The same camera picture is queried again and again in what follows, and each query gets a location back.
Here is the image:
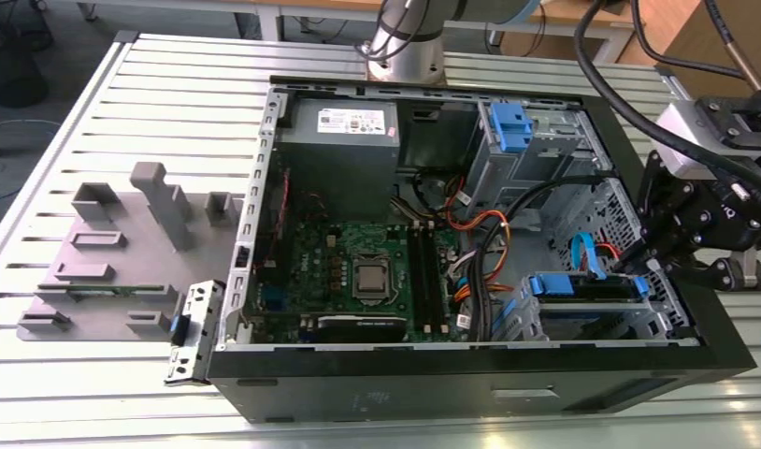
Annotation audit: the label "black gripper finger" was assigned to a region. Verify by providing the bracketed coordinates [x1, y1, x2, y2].
[613, 151, 695, 278]
[651, 253, 761, 292]

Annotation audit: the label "red orange power wire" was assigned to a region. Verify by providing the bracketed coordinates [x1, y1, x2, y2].
[596, 240, 637, 277]

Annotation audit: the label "blue data wire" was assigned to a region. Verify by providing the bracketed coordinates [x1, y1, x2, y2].
[569, 231, 608, 282]

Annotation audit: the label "hard disk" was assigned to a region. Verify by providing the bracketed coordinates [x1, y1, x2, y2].
[497, 272, 652, 331]

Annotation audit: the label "metal disk bay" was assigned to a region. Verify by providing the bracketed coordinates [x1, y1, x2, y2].
[497, 269, 697, 340]

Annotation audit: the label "grey optical drive cage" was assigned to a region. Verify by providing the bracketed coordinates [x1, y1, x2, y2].
[464, 98, 600, 230]

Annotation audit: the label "blue drive cage latch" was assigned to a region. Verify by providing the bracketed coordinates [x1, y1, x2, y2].
[489, 101, 536, 152]

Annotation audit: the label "brown wooden cabinet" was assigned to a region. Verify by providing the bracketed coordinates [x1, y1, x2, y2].
[641, 0, 761, 94]

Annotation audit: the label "black RAM slot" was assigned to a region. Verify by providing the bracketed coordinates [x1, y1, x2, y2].
[408, 220, 436, 334]
[423, 220, 452, 334]

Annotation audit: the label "wooden top desk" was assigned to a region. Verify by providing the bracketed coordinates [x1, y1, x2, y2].
[497, 0, 645, 65]

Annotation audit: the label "CPU socket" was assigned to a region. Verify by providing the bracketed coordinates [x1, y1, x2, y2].
[347, 251, 400, 306]

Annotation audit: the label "silver CPU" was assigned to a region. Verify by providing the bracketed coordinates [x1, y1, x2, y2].
[353, 261, 388, 291]

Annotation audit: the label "grey power supply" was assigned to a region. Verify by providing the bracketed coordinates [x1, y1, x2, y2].
[273, 97, 400, 221]

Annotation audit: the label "black PC case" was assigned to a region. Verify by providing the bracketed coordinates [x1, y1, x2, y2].
[205, 74, 759, 425]

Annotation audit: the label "black graphics card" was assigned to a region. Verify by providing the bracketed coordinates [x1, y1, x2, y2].
[299, 312, 411, 342]

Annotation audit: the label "green motherboard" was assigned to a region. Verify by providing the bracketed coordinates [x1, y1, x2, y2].
[245, 219, 476, 338]

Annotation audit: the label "grey parts rack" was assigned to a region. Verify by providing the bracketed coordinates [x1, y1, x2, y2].
[15, 161, 248, 345]

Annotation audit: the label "green RAM stick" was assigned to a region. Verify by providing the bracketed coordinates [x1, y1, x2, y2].
[38, 282, 169, 300]

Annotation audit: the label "black office chair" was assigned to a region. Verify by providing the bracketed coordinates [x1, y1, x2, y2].
[0, 0, 52, 109]

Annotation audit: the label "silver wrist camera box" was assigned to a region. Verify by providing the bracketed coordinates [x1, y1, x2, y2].
[653, 100, 735, 181]

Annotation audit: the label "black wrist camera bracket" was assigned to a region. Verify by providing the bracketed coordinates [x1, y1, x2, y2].
[695, 91, 761, 151]

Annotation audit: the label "orange wire bundle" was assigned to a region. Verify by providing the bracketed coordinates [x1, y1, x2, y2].
[445, 208, 517, 300]

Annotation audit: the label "black robot cable hose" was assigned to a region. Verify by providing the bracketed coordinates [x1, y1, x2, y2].
[629, 0, 761, 93]
[573, 0, 756, 188]

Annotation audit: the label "grey white wire bundle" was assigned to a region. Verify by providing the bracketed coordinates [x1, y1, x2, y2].
[445, 247, 479, 277]

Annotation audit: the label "thick black cable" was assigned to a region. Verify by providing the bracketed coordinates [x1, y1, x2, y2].
[471, 171, 607, 340]

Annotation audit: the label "black power supply wires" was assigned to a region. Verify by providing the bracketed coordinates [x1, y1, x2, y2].
[389, 168, 468, 230]

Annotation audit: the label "thin red wire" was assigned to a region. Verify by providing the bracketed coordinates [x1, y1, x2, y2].
[264, 166, 293, 270]

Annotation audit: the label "white frame desk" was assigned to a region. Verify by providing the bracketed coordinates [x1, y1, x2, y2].
[74, 0, 385, 43]

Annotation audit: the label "silver expansion slot bracket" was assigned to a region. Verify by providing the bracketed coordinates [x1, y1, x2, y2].
[164, 278, 227, 387]

